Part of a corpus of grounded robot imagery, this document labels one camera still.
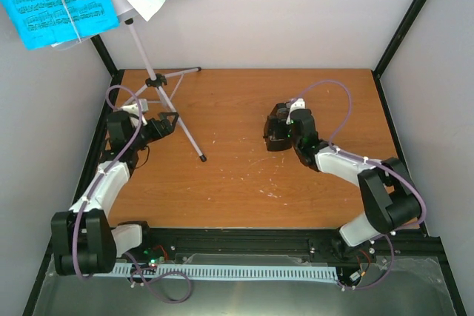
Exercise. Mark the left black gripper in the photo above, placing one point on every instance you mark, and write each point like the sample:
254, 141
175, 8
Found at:
167, 129

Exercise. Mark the black metronome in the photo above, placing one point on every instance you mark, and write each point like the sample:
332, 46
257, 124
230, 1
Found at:
276, 130

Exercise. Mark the blue sheet music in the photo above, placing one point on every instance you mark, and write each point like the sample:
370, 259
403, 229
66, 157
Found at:
42, 23

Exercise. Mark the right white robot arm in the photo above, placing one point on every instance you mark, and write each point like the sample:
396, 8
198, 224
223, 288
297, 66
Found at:
389, 197

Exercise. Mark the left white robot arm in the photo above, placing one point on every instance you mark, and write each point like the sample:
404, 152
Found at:
83, 242

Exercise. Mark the green led circuit board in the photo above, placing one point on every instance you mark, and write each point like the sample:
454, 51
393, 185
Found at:
156, 255

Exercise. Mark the black frame post left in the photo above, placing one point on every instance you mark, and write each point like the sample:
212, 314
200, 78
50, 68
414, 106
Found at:
116, 74

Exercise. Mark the black frame post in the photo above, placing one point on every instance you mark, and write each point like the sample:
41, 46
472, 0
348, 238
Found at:
116, 74
398, 36

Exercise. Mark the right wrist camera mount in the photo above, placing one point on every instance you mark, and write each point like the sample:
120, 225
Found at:
293, 105

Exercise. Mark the light blue cable duct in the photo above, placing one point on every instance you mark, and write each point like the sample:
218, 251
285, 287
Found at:
322, 274

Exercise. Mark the black frame post right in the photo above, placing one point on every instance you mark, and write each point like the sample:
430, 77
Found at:
398, 36

